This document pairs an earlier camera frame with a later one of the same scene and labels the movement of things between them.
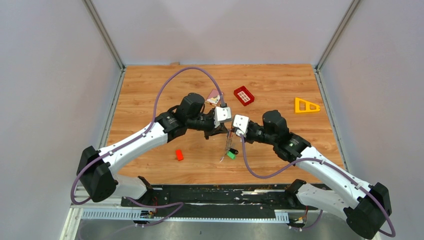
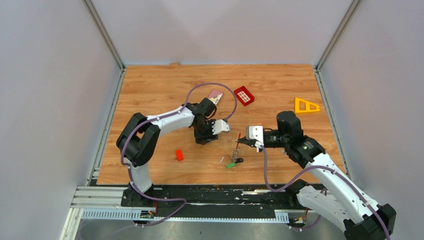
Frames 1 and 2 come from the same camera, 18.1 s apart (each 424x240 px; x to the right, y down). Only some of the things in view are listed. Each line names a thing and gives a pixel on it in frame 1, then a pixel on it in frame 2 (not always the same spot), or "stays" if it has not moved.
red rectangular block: x=179 y=155 stays
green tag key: x=231 y=155 to x=230 y=165
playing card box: x=213 y=97 stays
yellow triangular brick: x=307 y=106 stays
